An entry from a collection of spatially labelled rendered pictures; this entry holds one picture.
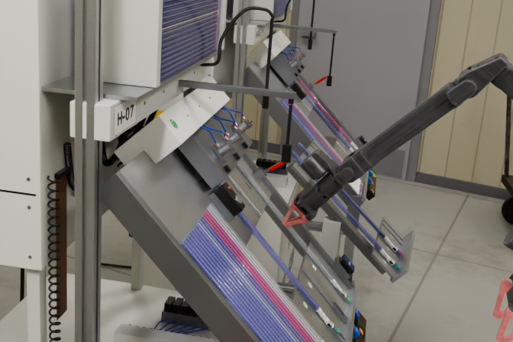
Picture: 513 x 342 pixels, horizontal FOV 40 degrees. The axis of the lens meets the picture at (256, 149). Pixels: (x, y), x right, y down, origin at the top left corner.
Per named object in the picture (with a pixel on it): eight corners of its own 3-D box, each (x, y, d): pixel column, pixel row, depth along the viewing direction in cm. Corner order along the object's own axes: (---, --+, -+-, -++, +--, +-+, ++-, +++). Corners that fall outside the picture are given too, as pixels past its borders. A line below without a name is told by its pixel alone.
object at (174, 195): (259, 202, 206) (272, 193, 204) (202, 311, 143) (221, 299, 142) (188, 114, 202) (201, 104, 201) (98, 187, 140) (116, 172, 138)
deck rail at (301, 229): (338, 298, 211) (355, 288, 210) (337, 301, 210) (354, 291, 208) (189, 113, 204) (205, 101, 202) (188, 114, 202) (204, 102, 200)
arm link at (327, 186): (346, 187, 188) (348, 181, 193) (328, 168, 188) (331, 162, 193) (327, 203, 190) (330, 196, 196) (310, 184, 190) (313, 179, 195)
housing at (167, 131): (194, 127, 203) (230, 99, 199) (136, 179, 157) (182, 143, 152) (176, 106, 202) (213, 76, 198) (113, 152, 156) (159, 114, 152)
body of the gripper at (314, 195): (294, 204, 190) (314, 187, 187) (299, 191, 199) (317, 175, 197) (311, 221, 190) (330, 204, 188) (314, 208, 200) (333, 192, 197)
